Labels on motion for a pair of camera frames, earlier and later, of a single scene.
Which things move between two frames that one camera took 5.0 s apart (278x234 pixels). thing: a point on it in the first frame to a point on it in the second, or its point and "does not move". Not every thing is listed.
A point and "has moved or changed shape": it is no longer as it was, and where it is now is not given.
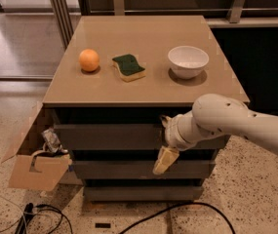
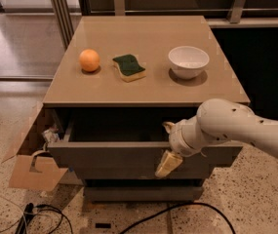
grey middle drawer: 199,169 does not move
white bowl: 187,61 does not move
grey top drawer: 120,136 has moved or changed shape
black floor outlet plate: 102,225 does not move
